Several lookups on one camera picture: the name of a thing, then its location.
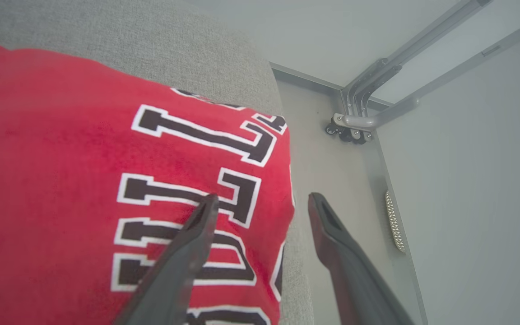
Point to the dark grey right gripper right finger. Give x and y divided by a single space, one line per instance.
359 293

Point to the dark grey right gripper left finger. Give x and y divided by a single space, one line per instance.
169 289

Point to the red shirt with white sleeves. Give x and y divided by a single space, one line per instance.
61 158

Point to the silver studded strip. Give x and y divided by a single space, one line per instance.
395 225

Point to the black caster wheels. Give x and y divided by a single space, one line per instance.
345 134

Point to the grey metal tube frame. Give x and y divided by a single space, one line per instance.
359 122

